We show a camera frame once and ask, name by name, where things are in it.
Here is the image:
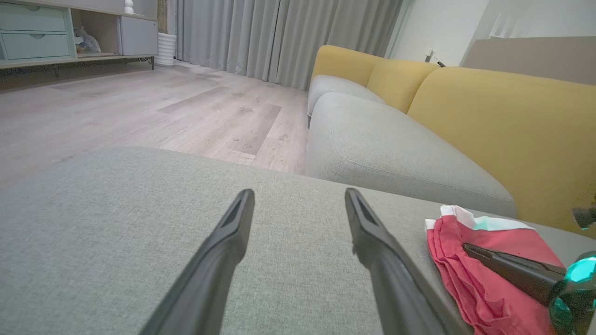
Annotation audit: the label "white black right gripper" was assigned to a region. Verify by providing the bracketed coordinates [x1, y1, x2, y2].
[462, 243, 596, 335]

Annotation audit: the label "large yellow sofa backrest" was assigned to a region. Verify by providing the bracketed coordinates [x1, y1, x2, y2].
[407, 67, 596, 239]

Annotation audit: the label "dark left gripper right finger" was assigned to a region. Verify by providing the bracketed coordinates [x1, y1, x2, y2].
[345, 188, 466, 335]

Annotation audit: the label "beige wall panel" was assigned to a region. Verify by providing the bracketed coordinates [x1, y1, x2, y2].
[461, 36, 596, 86]

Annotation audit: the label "low wooden media cabinet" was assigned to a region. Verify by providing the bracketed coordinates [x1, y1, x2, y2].
[0, 0, 159, 78]

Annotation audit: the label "white ribbed floor vase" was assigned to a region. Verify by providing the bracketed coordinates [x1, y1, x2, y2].
[155, 33, 177, 67]

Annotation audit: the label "grey plush toy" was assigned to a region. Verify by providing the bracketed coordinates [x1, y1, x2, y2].
[74, 27, 102, 54]

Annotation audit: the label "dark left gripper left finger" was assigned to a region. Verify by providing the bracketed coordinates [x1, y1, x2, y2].
[140, 188, 256, 335]

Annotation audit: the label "grey pleated curtains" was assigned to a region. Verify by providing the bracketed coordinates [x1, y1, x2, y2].
[175, 0, 404, 91]

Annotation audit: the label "grey sofa seat cushion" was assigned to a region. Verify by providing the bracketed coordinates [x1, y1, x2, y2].
[307, 74, 386, 118]
[305, 92, 516, 218]

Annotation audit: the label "red basketball jersey white sleeves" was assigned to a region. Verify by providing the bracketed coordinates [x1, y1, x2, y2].
[425, 205, 569, 335]

